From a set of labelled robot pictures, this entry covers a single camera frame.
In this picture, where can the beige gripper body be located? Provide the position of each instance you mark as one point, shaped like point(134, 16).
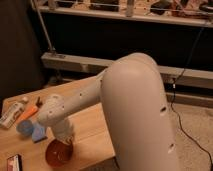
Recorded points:
point(63, 130)

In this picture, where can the red ceramic bowl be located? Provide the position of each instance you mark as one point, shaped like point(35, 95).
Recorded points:
point(57, 153)

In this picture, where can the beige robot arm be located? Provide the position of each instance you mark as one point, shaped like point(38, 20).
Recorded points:
point(134, 104)

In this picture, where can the blue sponge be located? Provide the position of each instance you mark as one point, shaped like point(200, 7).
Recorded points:
point(39, 133)

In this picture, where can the red and white box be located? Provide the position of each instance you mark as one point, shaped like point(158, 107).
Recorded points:
point(14, 163)

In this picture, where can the metal lamp stand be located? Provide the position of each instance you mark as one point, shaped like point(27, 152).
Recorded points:
point(51, 48)

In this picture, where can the cluttered wooden shelf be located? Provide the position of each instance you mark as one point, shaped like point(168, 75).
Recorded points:
point(126, 12)

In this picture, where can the orange handled tool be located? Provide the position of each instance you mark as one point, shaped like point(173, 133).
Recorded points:
point(30, 111)

